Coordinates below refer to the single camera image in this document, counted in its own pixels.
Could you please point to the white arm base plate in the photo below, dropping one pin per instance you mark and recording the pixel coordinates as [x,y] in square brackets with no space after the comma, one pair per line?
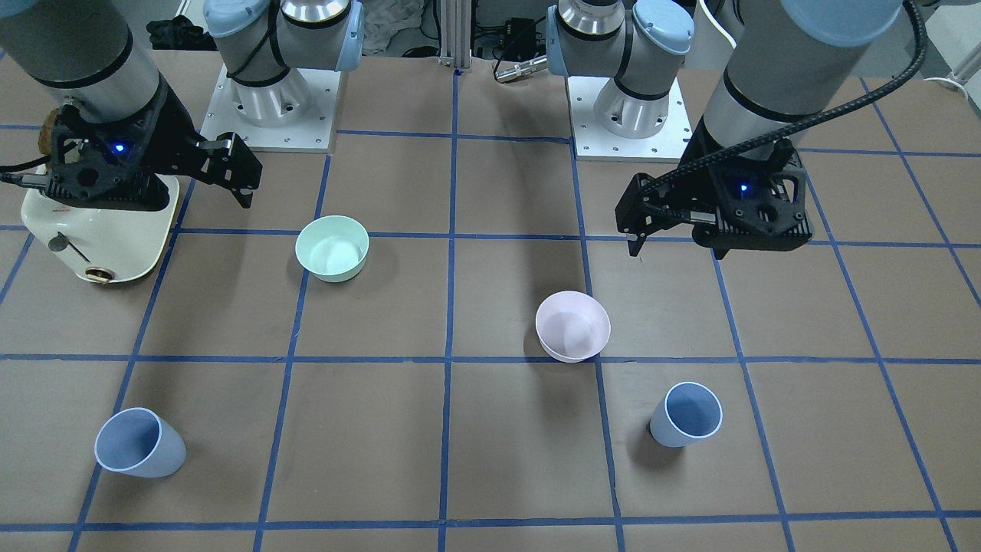
[296,115]
[610,126]

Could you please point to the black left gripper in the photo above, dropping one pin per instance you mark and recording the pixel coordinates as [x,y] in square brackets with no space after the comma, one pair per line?
[696,168]

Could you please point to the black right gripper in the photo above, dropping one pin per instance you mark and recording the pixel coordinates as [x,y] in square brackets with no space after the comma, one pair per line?
[173,125]

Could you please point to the mint green bowl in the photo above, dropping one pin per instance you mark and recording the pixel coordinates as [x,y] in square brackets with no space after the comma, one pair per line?
[333,248]

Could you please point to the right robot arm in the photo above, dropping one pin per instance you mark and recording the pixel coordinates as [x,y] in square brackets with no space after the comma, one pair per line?
[85,54]

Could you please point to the pink bowl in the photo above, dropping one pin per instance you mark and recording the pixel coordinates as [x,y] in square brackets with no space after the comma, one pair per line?
[572,326]

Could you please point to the blue cup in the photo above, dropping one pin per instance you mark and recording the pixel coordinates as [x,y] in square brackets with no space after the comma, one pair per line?
[688,413]
[139,443]

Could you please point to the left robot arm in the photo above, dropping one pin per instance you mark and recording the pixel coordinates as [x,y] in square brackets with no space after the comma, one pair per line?
[787,65]

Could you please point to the blue cup lying tilted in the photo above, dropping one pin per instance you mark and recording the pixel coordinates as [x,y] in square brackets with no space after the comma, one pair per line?
[139,443]

